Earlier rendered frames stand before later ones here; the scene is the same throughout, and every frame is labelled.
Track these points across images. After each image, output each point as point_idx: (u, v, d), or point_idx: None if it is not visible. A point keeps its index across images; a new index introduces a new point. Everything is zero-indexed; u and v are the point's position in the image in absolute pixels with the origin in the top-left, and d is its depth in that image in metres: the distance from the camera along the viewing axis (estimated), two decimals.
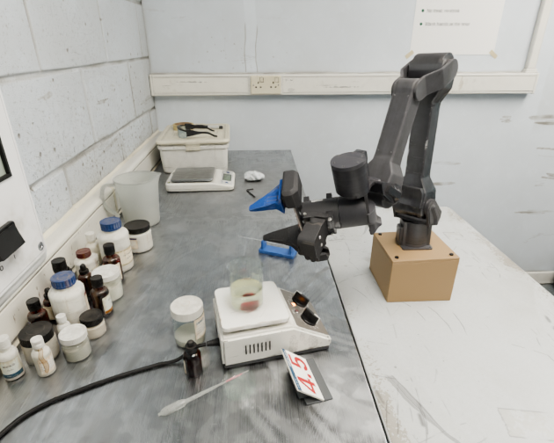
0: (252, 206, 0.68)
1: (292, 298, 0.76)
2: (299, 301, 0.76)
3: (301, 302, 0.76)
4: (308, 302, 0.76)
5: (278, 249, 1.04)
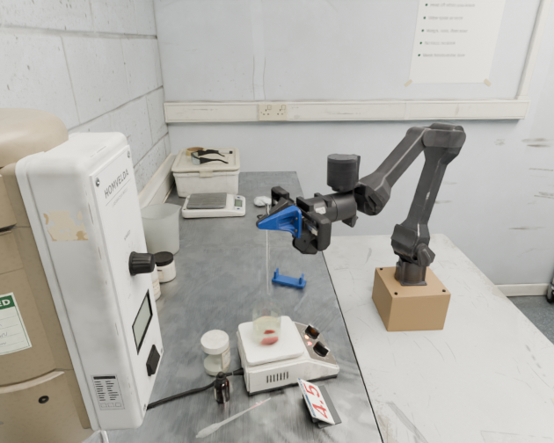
0: (263, 227, 0.69)
1: (305, 330, 0.88)
2: (311, 333, 0.87)
3: (312, 335, 0.87)
4: (318, 335, 0.87)
5: (288, 279, 1.15)
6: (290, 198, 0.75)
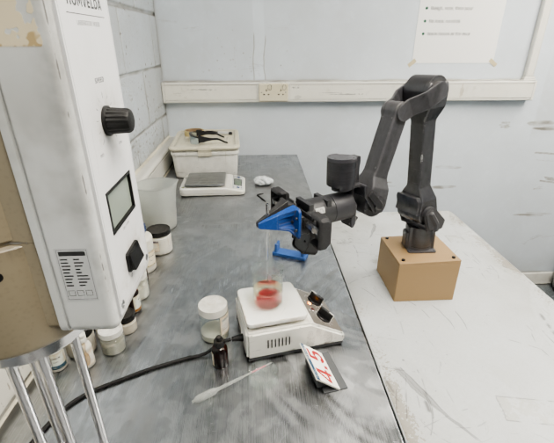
0: (263, 226, 0.69)
1: (308, 297, 0.83)
2: (314, 300, 0.83)
3: (316, 301, 0.83)
4: (322, 301, 0.83)
5: (290, 251, 1.11)
6: (290, 198, 0.75)
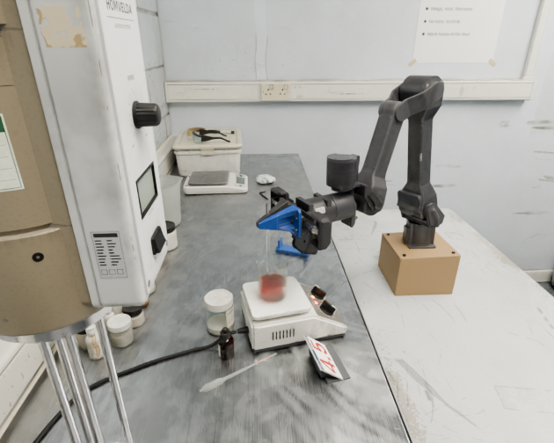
0: (263, 226, 0.69)
1: (310, 292, 0.85)
2: (317, 294, 0.85)
3: (318, 295, 0.85)
4: (324, 295, 0.85)
5: (293, 248, 1.13)
6: (290, 198, 0.75)
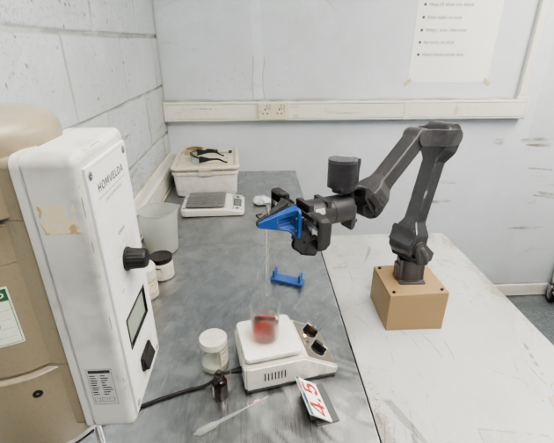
0: (263, 226, 0.69)
1: (302, 330, 0.88)
2: (309, 331, 0.88)
3: (310, 333, 0.87)
4: (317, 333, 0.87)
5: (287, 278, 1.15)
6: (290, 199, 0.75)
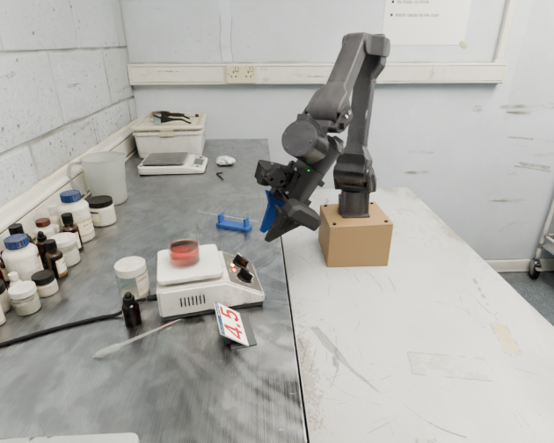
0: (263, 227, 0.74)
1: (232, 260, 0.81)
2: (239, 262, 0.81)
3: (240, 264, 0.81)
4: (247, 264, 0.81)
5: (234, 222, 1.09)
6: None
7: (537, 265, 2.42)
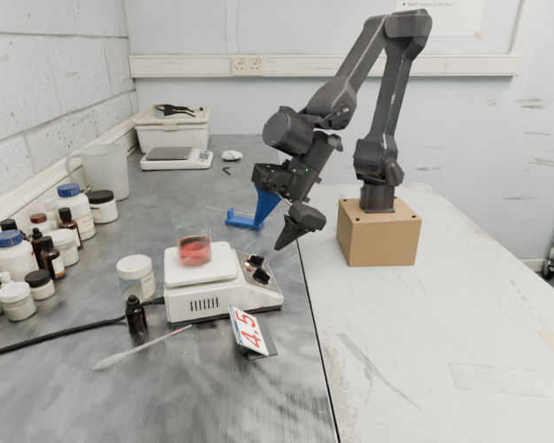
0: (256, 220, 0.76)
1: (250, 264, 0.73)
2: (256, 263, 0.74)
3: (258, 264, 0.74)
4: (263, 260, 0.75)
5: (244, 220, 1.01)
6: None
7: (551, 264, 2.34)
